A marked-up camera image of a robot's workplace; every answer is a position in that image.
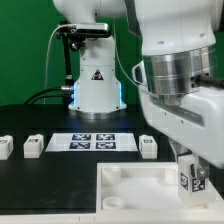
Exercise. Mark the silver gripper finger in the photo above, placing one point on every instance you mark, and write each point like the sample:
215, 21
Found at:
201, 168

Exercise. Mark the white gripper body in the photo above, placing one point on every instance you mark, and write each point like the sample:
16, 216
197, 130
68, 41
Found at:
198, 124

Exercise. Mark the white square tabletop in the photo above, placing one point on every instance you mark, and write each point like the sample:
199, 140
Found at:
133, 193

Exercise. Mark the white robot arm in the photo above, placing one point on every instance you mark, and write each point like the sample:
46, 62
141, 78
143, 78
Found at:
179, 93

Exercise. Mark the white sheet with markers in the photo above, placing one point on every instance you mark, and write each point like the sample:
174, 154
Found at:
118, 142

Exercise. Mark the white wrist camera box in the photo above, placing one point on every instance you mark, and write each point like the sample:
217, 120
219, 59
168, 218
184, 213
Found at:
138, 74

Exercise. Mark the black camera on stand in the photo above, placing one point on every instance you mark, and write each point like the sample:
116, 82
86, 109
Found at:
83, 38

